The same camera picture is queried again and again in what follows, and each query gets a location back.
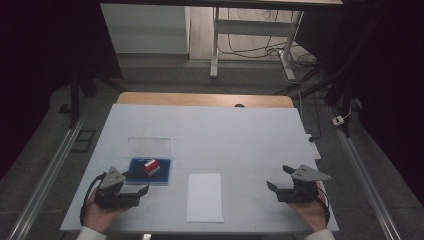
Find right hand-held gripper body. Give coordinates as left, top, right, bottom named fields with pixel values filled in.
left=275, top=164, right=333, bottom=204

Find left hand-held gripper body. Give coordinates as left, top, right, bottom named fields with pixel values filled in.
left=94, top=166, right=141, bottom=210

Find red stamp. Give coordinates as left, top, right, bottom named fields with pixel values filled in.
left=143, top=158, right=161, bottom=177

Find blue ink pad box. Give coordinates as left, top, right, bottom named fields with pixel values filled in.
left=126, top=137, right=172, bottom=186

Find white paper sheet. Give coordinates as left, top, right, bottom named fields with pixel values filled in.
left=185, top=173, right=225, bottom=224

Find person's left hand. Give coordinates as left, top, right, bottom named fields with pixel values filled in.
left=82, top=188, right=132, bottom=234

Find person's right hand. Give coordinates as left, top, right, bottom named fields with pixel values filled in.
left=288, top=181, right=330, bottom=234

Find white tag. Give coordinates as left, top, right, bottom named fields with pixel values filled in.
left=305, top=133, right=322, bottom=161

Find white table cover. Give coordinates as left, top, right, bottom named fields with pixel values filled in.
left=59, top=103, right=340, bottom=234

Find white plug adapter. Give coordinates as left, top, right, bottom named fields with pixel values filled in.
left=331, top=105, right=353, bottom=127

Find black stand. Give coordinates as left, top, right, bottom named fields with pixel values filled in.
left=273, top=64, right=355, bottom=138
left=67, top=64, right=127, bottom=130

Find black curtain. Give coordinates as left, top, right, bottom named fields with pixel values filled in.
left=0, top=0, right=124, bottom=181
left=295, top=0, right=424, bottom=208

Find white cabinet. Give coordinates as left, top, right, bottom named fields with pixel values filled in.
left=100, top=3, right=191, bottom=55

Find white desk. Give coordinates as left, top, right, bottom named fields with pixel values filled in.
left=99, top=0, right=344, bottom=82

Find right hand-held gripper black cable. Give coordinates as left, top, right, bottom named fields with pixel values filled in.
left=316, top=186, right=331, bottom=226

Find black floor frame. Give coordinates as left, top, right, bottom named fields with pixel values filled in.
left=70, top=129, right=97, bottom=154

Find black cable with plug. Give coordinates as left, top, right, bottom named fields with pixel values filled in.
left=297, top=89, right=323, bottom=143

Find metal floor rail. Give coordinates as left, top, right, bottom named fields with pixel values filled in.
left=327, top=105, right=404, bottom=240
left=6, top=109, right=88, bottom=240

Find black floor cables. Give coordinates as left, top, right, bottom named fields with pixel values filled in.
left=218, top=8, right=318, bottom=69

